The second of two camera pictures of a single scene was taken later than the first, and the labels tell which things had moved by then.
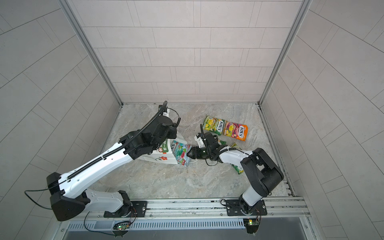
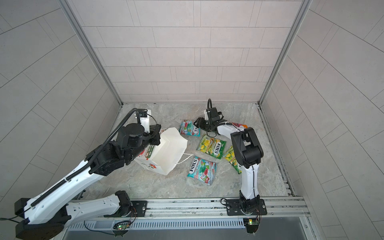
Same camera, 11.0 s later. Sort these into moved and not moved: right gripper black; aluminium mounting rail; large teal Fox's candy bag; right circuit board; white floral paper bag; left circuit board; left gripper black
Moved: white floral paper bag; large teal Fox's candy bag; right gripper black; left gripper black
Not moved: aluminium mounting rail; right circuit board; left circuit board
